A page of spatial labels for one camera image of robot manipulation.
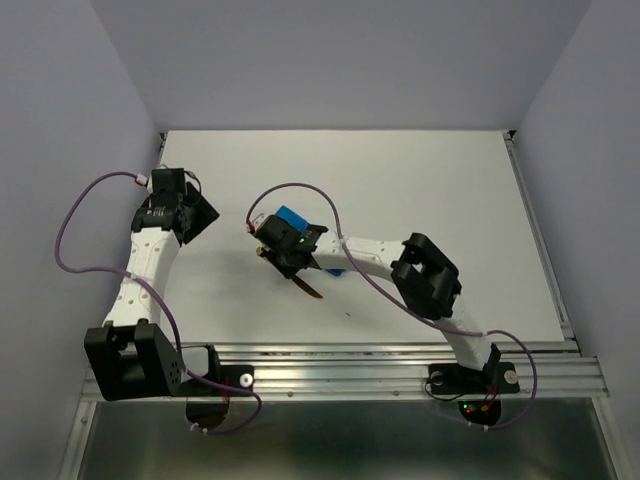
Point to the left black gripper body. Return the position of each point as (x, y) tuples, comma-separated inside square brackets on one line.
[(202, 213)]

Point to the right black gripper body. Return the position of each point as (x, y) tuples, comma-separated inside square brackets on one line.
[(283, 257)]

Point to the blue cloth napkin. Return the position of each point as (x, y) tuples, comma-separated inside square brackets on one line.
[(300, 224)]

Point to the gold knife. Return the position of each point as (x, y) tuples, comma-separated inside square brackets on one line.
[(305, 285)]

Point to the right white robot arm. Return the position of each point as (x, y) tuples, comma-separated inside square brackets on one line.
[(427, 281)]

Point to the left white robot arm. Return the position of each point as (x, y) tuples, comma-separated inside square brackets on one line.
[(129, 354)]

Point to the aluminium rail frame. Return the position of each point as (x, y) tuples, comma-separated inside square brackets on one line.
[(340, 382)]

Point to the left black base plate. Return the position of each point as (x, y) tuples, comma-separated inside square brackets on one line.
[(228, 382)]

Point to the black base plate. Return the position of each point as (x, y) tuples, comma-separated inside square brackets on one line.
[(453, 379), (228, 382)]

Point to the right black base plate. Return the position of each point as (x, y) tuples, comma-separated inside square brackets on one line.
[(453, 379)]

